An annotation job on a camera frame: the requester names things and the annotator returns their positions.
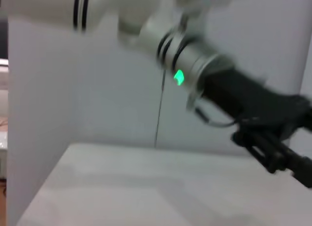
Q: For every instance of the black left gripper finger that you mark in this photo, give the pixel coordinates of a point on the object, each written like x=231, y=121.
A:
x=268, y=152

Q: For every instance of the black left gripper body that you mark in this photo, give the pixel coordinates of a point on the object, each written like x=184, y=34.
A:
x=243, y=96

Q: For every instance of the silver and white left arm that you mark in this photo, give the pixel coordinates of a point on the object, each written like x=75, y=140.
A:
x=170, y=47

